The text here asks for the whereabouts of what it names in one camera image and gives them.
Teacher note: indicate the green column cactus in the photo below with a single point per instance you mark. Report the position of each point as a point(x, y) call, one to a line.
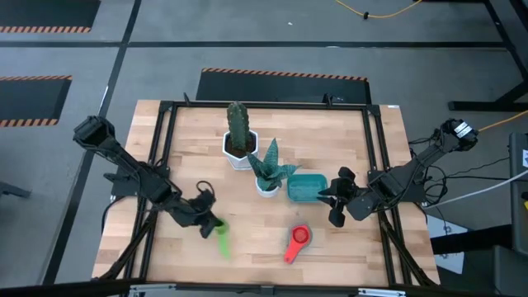
point(238, 125)

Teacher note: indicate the red measuring cup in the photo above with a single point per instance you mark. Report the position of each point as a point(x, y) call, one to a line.
point(293, 251)

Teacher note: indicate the grey metal foot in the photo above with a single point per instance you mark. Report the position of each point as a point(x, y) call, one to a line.
point(14, 191)

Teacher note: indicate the black stand foot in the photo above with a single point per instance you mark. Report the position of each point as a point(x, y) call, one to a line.
point(474, 106)

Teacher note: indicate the striped green snake plant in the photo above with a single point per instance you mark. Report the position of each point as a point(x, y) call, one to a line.
point(270, 169)

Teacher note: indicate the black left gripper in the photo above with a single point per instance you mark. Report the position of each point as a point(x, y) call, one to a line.
point(200, 210)

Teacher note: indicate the black metal table frame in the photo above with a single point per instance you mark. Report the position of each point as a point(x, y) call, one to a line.
point(288, 106)

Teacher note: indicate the black hazard-striped floor mat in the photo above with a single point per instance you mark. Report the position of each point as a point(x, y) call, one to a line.
point(45, 12)
point(247, 88)
point(29, 99)

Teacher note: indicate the grey cabinet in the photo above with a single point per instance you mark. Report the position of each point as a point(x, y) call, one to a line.
point(517, 185)

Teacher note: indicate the white round plant pot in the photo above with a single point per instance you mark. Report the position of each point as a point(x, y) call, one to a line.
point(266, 193)

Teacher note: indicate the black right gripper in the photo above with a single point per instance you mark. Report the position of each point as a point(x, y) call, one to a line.
point(348, 196)

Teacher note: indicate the white hexagonal plant pot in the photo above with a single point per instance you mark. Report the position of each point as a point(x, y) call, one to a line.
point(237, 165)

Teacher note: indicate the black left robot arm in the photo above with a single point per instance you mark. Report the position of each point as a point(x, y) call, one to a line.
point(136, 177)

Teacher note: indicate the teal plastic basket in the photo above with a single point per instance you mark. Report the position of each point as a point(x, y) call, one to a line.
point(305, 187)

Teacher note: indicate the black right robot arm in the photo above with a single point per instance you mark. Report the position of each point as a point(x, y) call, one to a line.
point(404, 181)

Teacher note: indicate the green measuring cup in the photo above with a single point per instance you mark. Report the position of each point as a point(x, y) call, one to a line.
point(223, 245)

